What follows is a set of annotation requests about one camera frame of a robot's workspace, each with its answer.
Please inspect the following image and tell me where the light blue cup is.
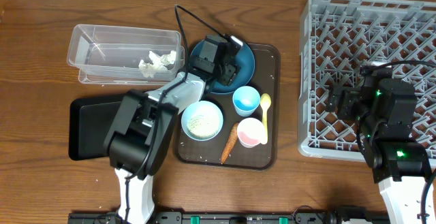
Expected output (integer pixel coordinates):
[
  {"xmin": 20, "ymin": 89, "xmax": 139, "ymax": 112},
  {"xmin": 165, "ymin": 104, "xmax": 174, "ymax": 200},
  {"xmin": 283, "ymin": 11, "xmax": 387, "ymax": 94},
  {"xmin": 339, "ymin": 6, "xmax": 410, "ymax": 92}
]
[{"xmin": 232, "ymin": 86, "xmax": 260, "ymax": 117}]

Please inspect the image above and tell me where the white tissue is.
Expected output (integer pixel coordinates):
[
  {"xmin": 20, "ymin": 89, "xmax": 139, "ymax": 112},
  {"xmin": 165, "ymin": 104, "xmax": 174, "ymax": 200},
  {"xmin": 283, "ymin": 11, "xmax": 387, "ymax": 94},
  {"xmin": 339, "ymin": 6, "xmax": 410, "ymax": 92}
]
[{"xmin": 138, "ymin": 50, "xmax": 176, "ymax": 78}]

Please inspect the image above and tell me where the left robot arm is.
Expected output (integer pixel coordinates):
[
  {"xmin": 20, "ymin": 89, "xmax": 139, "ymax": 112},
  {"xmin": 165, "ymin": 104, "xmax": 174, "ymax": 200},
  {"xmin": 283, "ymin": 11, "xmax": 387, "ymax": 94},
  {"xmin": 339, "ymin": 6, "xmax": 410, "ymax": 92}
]
[{"xmin": 103, "ymin": 55, "xmax": 240, "ymax": 223}]

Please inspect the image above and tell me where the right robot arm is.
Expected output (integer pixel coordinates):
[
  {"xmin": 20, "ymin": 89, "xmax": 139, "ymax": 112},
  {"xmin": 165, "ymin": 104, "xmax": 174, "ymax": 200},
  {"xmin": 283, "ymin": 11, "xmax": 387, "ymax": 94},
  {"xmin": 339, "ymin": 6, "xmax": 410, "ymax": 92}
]
[{"xmin": 326, "ymin": 78, "xmax": 435, "ymax": 223}]

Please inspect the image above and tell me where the grey dishwasher rack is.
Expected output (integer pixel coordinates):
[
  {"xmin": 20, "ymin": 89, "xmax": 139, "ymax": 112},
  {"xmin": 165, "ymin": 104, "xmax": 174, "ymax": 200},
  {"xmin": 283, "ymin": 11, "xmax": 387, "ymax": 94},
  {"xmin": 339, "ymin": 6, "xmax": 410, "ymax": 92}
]
[{"xmin": 298, "ymin": 0, "xmax": 435, "ymax": 161}]

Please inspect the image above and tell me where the clear plastic waste bin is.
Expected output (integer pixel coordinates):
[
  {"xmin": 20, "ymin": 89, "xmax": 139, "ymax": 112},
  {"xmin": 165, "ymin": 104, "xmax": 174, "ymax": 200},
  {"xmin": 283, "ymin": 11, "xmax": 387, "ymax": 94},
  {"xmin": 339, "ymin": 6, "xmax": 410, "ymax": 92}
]
[{"xmin": 67, "ymin": 25, "xmax": 185, "ymax": 85}]

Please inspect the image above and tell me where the dark blue plate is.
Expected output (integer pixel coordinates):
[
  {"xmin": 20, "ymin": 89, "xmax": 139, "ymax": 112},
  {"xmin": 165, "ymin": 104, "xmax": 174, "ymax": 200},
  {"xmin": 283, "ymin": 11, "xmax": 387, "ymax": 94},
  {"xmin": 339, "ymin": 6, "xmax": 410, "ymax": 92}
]
[{"xmin": 187, "ymin": 40, "xmax": 255, "ymax": 94}]

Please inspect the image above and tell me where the light blue rice bowl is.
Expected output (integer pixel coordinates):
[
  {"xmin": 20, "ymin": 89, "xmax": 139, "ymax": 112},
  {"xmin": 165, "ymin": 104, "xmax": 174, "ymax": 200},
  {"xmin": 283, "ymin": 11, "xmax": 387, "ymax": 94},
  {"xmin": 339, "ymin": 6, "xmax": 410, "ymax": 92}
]
[{"xmin": 181, "ymin": 101, "xmax": 223, "ymax": 141}]

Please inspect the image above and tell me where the yellow plastic spoon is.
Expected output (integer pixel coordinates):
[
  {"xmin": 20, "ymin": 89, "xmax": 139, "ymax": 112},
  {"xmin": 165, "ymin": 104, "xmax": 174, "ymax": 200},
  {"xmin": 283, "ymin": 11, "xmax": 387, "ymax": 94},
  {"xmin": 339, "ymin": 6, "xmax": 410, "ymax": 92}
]
[{"xmin": 260, "ymin": 93, "xmax": 272, "ymax": 144}]

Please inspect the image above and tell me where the brown serving tray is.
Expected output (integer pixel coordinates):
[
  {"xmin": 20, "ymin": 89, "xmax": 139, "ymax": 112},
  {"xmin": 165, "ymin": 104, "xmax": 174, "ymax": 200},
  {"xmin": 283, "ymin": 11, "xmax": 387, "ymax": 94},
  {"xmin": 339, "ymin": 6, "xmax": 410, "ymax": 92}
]
[{"xmin": 173, "ymin": 44, "xmax": 280, "ymax": 170}]

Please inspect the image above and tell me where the orange carrot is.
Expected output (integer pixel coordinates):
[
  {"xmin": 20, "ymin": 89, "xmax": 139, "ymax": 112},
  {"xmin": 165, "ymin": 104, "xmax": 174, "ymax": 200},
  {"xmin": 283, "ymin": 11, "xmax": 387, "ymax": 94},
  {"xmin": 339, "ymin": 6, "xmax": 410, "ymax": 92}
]
[{"xmin": 220, "ymin": 123, "xmax": 239, "ymax": 165}]

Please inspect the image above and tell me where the pink white cup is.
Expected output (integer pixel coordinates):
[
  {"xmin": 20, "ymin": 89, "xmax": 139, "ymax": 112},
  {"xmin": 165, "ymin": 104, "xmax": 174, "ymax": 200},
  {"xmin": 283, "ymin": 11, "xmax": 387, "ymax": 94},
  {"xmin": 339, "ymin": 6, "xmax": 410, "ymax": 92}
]
[{"xmin": 237, "ymin": 118, "xmax": 268, "ymax": 148}]

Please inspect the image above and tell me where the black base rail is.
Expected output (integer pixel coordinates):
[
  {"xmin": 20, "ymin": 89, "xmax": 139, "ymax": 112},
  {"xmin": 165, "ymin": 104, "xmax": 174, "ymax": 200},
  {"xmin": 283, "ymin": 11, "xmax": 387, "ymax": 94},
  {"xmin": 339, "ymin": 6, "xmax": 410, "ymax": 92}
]
[{"xmin": 67, "ymin": 205, "xmax": 390, "ymax": 224}]

